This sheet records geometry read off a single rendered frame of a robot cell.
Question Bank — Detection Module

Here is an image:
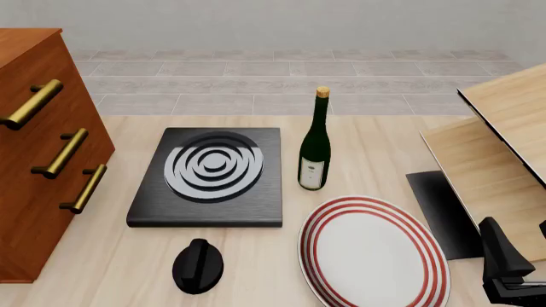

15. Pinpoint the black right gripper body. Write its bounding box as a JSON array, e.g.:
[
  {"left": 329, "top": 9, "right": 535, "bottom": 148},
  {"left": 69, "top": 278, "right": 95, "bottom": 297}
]
[{"left": 481, "top": 276, "right": 546, "bottom": 307}]

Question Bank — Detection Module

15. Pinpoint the red-brown wooden cabinet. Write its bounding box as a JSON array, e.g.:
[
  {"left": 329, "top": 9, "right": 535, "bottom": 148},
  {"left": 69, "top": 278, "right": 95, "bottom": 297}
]
[{"left": 0, "top": 27, "right": 116, "bottom": 284}]

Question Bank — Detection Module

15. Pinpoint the pale wooden rack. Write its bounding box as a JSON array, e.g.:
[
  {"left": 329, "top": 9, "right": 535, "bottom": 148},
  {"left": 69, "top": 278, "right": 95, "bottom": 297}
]
[{"left": 404, "top": 61, "right": 546, "bottom": 264}]

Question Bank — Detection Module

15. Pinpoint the white plate with red rings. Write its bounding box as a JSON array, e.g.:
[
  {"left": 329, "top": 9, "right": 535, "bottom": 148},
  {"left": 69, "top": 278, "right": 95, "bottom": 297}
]
[{"left": 297, "top": 194, "right": 452, "bottom": 307}]

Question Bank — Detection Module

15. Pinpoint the dark green wine bottle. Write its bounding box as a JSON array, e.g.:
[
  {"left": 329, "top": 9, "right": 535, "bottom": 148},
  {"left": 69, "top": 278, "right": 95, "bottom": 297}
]
[{"left": 298, "top": 85, "right": 333, "bottom": 192}]

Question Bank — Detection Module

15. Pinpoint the flat black stove plate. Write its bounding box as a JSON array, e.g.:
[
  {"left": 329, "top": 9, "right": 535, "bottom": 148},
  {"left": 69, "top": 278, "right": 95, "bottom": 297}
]
[{"left": 126, "top": 126, "right": 284, "bottom": 229}]

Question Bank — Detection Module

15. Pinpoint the round black stove knob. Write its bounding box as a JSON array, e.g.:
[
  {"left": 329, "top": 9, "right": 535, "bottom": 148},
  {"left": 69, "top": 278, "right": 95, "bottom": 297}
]
[{"left": 171, "top": 238, "right": 225, "bottom": 295}]

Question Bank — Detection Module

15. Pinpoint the brass cabinet handle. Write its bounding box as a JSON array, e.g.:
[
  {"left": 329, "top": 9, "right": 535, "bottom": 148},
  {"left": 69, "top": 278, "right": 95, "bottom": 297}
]
[
  {"left": 0, "top": 78, "right": 65, "bottom": 131},
  {"left": 58, "top": 163, "right": 108, "bottom": 215},
  {"left": 30, "top": 127, "right": 90, "bottom": 180}
]

